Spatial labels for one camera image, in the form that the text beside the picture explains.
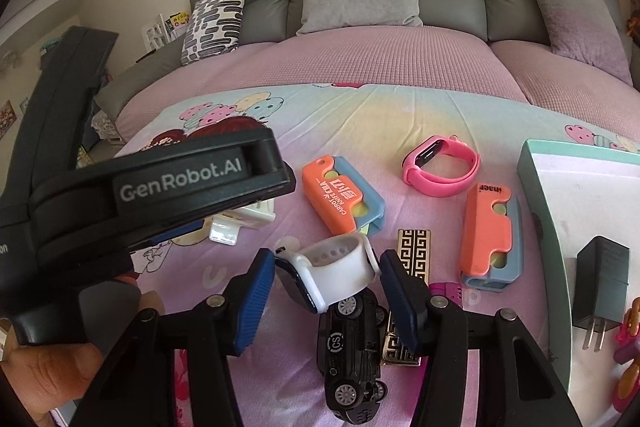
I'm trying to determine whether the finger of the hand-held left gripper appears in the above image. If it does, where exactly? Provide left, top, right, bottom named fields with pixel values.
left=145, top=217, right=221, bottom=253

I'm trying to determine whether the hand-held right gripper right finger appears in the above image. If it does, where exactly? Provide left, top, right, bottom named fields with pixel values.
left=380, top=249, right=583, bottom=427

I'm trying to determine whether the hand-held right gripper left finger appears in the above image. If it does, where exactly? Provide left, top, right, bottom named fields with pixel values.
left=65, top=249, right=276, bottom=427

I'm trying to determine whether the pink translucent lighter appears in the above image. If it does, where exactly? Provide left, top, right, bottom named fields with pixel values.
left=429, top=281, right=468, bottom=308

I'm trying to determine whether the white wall charger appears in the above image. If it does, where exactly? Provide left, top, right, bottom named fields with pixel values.
left=209, top=199, right=277, bottom=248

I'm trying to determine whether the gold patterned lighter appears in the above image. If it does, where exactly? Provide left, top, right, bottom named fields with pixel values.
left=381, top=228, right=432, bottom=367

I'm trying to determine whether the black toy car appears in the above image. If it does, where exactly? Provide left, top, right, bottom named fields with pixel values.
left=316, top=289, right=390, bottom=425

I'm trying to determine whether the white smartwatch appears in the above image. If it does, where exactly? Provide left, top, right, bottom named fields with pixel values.
left=272, top=233, right=383, bottom=314

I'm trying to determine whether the orange blue toy knife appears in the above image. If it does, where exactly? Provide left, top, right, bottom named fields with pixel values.
left=459, top=181, right=524, bottom=294
left=301, top=155, right=387, bottom=239

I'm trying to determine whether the pink wrist band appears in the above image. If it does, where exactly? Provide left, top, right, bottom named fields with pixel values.
left=402, top=134, right=482, bottom=198

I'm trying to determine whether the teal cardboard box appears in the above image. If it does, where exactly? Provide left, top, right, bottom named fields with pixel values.
left=515, top=138, right=640, bottom=413

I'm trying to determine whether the black wall charger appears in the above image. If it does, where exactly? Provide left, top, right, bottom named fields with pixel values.
left=571, top=234, right=632, bottom=352

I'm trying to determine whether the brown pink toy dog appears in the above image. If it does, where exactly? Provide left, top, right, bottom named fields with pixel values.
left=612, top=297, right=640, bottom=415

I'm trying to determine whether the person's left hand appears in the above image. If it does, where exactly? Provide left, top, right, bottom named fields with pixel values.
left=0, top=274, right=161, bottom=427

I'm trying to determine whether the printed cartoon blanket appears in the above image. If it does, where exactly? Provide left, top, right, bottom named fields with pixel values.
left=75, top=82, right=640, bottom=427

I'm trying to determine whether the white rack with books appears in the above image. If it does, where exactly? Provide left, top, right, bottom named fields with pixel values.
left=142, top=12, right=191, bottom=48

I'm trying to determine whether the black white patterned pillow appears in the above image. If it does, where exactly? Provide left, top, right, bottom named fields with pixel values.
left=181, top=0, right=248, bottom=66

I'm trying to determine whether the pink sofa cover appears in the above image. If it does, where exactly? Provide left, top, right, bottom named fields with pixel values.
left=117, top=24, right=640, bottom=148

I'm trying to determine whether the grey purple pillow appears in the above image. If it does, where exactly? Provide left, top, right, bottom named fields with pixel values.
left=519, top=0, right=633, bottom=88

